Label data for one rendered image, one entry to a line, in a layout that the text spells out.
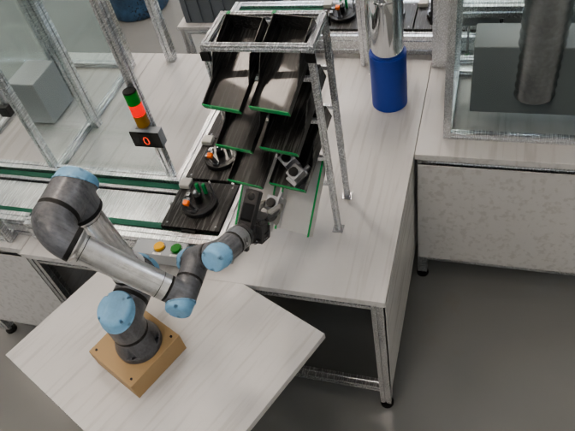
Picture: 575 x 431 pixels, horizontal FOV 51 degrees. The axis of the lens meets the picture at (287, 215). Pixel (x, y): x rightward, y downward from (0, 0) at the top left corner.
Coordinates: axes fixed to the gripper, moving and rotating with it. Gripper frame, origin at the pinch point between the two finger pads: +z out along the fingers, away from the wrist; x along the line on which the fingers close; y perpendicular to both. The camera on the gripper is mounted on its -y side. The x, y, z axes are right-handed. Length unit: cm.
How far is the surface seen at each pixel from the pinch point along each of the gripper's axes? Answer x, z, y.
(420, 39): 5, 138, -26
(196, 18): -157, 187, -15
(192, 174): -54, 33, 14
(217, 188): -40, 29, 16
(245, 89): -10.1, 1.4, -34.6
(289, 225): -2.6, 17.2, 17.3
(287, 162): -0.5, 11.1, -9.6
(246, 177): -15.9, 10.1, -1.3
